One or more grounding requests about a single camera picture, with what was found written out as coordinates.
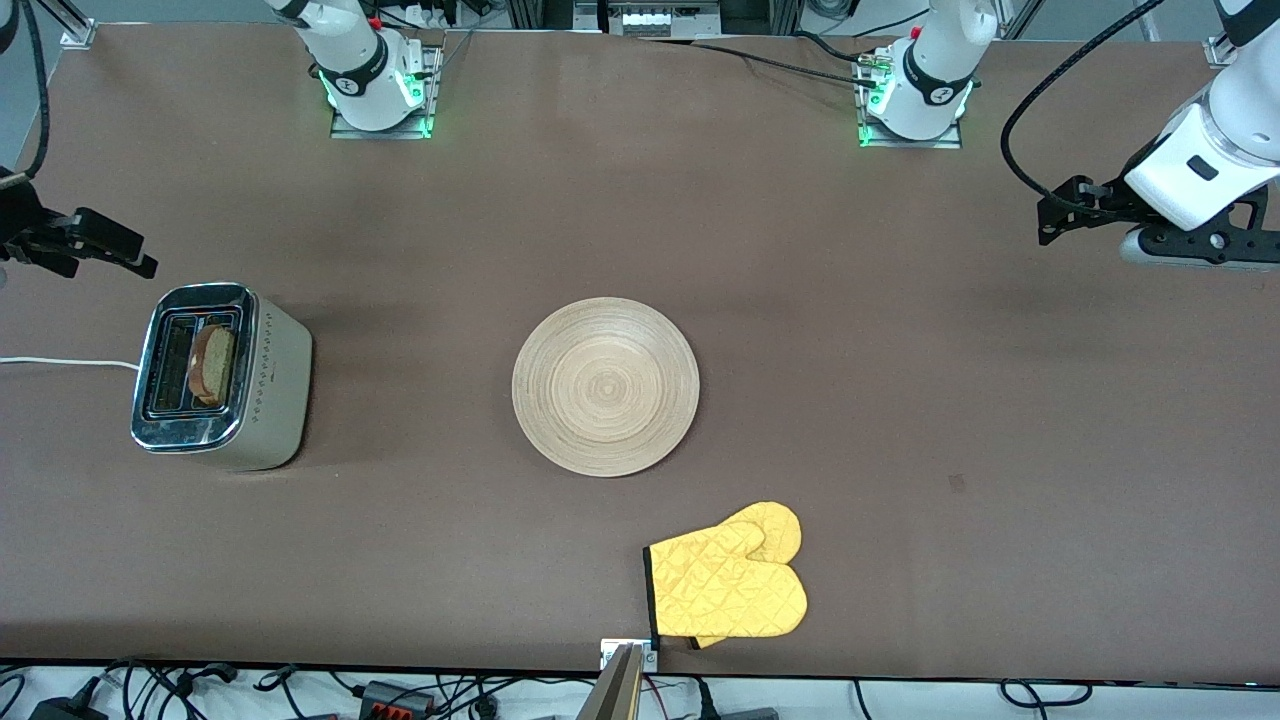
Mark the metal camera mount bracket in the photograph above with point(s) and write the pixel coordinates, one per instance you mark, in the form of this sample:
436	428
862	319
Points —
612	655

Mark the tan camera mount bar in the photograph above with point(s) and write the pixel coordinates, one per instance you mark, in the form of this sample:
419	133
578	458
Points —
615	690

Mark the yellow quilted oven mitt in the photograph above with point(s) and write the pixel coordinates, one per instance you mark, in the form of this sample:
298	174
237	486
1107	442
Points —
730	590

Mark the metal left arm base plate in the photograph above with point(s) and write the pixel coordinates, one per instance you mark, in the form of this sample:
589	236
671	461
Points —
950	135

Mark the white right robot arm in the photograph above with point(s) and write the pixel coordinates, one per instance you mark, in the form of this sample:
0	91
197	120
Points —
360	60

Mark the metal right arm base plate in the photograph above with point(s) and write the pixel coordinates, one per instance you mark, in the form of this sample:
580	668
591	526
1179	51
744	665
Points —
345	127

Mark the black power adapter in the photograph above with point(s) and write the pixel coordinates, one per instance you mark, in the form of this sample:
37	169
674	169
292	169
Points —
65	708

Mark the brown bread slice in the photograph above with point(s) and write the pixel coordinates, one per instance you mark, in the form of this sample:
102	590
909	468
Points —
213	365

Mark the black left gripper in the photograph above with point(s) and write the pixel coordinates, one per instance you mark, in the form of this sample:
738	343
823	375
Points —
1103	206

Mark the silver beige two-slot toaster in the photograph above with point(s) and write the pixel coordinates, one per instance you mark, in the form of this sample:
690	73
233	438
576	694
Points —
270	375

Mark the black orange connector block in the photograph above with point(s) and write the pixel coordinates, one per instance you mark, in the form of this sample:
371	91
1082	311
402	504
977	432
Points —
395	697

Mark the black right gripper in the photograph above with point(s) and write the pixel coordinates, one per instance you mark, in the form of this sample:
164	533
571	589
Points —
22	218

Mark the round wooden plate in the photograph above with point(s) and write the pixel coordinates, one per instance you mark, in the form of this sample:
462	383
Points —
605	385

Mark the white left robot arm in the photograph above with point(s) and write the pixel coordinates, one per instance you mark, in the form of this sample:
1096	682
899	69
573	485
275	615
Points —
925	60

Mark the aluminium corner post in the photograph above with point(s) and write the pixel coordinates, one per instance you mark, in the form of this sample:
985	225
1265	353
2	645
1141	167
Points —
75	25
1217	52

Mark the white power strip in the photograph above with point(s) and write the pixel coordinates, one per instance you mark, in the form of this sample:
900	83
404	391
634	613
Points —
645	18

